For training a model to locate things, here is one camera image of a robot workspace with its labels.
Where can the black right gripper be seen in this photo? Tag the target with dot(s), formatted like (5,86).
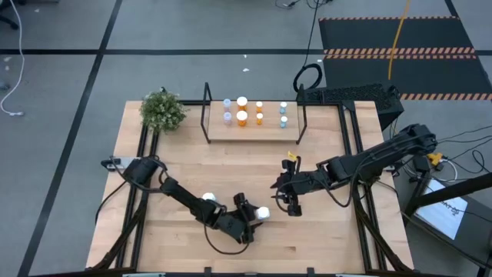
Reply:
(293,184)

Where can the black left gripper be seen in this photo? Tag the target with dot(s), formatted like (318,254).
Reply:
(243,219)

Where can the white Trader Joe's melatonin bottle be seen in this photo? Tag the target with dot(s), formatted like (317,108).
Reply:
(208,197)
(263,212)

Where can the blue pill vial white cap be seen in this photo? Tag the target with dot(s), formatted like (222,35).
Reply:
(283,120)
(283,105)

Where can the small amber pill vial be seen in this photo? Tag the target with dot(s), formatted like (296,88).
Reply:
(260,116)
(259,104)

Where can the large amber pill bottle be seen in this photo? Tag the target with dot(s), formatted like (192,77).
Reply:
(241,116)
(241,102)

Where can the clear pill bottle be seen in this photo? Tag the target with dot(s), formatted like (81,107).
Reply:
(227,103)
(227,117)

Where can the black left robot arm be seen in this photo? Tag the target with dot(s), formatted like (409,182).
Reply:
(184,198)

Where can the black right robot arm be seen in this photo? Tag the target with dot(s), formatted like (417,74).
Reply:
(369,163)

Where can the yellow tape tag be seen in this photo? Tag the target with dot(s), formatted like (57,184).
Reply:
(292,155)

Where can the black perforated computer tower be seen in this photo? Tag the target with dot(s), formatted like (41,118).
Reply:
(357,94)

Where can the green potted plant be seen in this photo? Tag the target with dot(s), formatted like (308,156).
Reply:
(163,111)

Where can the white-screen monitor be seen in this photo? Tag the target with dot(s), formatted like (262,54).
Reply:
(442,211)

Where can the black stand beam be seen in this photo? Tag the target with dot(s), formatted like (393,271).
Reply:
(453,189)

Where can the black hazard-striped floor mat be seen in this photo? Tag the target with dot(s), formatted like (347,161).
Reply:
(423,73)

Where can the black office chair base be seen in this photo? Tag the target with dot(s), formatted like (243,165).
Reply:
(7,21)

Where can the wooden shelf black metal frame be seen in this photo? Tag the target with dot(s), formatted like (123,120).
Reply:
(276,131)

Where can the black metal rig frame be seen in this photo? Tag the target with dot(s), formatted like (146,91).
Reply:
(348,104)

